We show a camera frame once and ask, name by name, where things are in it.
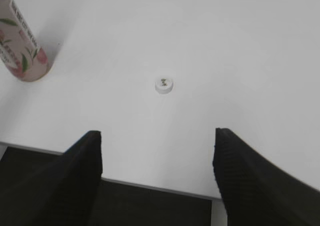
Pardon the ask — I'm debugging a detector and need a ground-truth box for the peach oolong tea bottle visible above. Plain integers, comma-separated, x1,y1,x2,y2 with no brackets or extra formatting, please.
0,0,51,82

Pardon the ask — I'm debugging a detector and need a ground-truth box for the white bottle cap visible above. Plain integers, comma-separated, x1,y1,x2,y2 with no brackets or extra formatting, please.
154,77,174,95

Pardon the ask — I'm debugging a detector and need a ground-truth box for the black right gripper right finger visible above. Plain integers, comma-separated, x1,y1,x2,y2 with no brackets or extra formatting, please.
212,128,320,226

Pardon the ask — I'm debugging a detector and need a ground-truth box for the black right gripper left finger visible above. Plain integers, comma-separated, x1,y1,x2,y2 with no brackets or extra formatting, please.
0,130,102,226

